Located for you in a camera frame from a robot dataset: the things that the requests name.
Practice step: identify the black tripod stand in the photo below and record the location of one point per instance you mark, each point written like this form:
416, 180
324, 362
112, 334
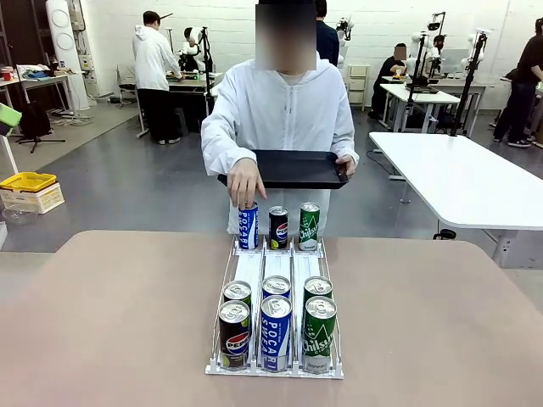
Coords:
34, 123

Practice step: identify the large white table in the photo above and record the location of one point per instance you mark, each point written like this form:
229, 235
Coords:
458, 178

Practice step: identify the black caster wheel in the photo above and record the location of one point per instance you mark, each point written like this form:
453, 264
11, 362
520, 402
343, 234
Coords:
444, 234

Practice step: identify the green plastic part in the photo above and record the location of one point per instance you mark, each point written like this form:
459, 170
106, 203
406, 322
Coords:
8, 116

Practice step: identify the black Pepsi can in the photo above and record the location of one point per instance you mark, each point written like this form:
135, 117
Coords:
234, 339
278, 229

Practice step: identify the black plastic serving tray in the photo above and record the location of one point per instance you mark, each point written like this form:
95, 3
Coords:
297, 169

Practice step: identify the grey background work table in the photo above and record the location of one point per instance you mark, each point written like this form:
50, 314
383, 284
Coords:
186, 82

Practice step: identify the person in white hoodie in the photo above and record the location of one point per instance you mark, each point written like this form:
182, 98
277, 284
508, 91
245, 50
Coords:
288, 118

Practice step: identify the standing person in dark jacket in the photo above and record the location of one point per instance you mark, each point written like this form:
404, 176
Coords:
327, 42

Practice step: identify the second-row green can left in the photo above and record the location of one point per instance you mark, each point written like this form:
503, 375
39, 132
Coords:
237, 290

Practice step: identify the blue Pocari Sweat can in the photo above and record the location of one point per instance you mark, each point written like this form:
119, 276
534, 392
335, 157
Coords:
275, 339
248, 229
276, 286

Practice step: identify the thin black pole stand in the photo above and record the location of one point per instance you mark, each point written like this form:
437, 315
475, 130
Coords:
413, 85

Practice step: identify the white slanted pole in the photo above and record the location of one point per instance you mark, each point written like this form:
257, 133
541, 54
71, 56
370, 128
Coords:
9, 154

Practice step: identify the person's left hand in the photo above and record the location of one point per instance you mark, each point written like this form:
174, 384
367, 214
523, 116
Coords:
350, 163

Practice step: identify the white plastic crate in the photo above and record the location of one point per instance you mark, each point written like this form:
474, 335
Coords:
34, 201

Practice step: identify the cluttered white side table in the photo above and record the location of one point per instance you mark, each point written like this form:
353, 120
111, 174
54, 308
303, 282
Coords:
42, 80

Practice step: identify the person's right forearm white sleeve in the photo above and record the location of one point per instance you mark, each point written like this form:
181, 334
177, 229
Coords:
220, 157

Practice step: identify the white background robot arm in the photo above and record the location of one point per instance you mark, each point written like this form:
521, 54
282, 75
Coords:
473, 46

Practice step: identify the white tower air conditioner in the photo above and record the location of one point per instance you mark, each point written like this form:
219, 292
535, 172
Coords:
65, 51

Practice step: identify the black pole camera stand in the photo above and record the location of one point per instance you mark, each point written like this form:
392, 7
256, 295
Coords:
468, 85

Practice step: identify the clear plastic bowl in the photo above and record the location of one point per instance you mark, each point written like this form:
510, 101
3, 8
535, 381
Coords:
19, 216

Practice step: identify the white background work table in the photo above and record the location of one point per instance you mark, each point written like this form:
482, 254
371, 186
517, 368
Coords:
420, 95

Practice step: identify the person in black t-shirt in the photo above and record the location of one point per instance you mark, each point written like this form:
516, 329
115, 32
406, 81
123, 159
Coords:
524, 85

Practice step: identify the red cup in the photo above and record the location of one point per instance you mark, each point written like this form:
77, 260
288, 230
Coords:
7, 74

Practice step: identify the white drawer unit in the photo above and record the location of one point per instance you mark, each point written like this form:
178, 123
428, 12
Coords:
358, 85

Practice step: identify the person's left forearm white sleeve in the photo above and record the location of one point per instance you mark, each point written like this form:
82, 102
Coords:
348, 146

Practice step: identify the seated person in black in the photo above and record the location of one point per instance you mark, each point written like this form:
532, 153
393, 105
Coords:
386, 76

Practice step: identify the green Chilsung cider can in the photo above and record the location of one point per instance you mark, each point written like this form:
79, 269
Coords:
318, 286
309, 229
319, 339

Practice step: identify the standing person white hoodie black trousers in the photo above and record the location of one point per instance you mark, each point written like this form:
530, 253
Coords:
155, 63

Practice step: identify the yellow plastic crate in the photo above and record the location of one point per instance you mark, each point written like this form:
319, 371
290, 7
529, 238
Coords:
27, 181

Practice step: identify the person's right hand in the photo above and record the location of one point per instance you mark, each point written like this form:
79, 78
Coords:
244, 178

